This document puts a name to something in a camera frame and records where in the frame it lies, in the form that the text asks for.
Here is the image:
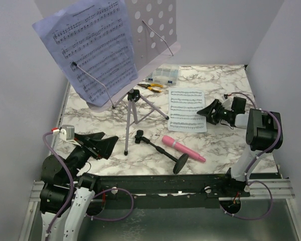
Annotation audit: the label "white sheet music page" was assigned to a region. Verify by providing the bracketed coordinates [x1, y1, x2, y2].
[168, 87, 207, 133]

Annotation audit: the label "yellow handled pliers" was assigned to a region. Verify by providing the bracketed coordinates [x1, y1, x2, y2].
[138, 83, 164, 93]

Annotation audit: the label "pink toy microphone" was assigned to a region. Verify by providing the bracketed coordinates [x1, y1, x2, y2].
[162, 135, 206, 163]

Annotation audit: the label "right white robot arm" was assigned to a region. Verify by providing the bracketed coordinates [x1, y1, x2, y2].
[197, 97, 283, 197]

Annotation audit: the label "lilac music stand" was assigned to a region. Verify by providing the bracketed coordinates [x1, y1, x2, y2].
[89, 1, 181, 155]

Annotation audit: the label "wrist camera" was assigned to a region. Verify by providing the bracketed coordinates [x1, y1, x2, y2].
[51, 125, 76, 144]
[222, 94, 232, 109]

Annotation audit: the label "clear plastic screw box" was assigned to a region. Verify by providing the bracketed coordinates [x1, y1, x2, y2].
[144, 64, 180, 86]

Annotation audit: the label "lilac sheet music page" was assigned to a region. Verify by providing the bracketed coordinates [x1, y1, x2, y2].
[32, 1, 138, 107]

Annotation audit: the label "black microphone stand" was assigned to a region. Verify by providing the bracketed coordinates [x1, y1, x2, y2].
[135, 130, 189, 175]

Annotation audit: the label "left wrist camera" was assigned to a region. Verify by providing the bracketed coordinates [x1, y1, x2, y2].
[51, 125, 76, 144]

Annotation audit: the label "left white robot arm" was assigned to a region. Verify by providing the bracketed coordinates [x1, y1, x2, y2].
[40, 128, 118, 240]

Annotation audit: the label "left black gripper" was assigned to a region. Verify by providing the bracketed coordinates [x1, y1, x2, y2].
[65, 131, 119, 183]

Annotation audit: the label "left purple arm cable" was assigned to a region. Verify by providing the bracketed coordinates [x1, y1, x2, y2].
[42, 130, 135, 236]

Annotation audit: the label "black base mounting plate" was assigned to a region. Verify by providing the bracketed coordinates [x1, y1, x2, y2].
[70, 174, 251, 210]

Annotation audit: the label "aluminium frame rail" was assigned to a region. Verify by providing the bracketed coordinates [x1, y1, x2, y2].
[29, 179, 295, 202]

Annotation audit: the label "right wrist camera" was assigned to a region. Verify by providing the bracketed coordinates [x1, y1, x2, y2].
[222, 94, 232, 109]

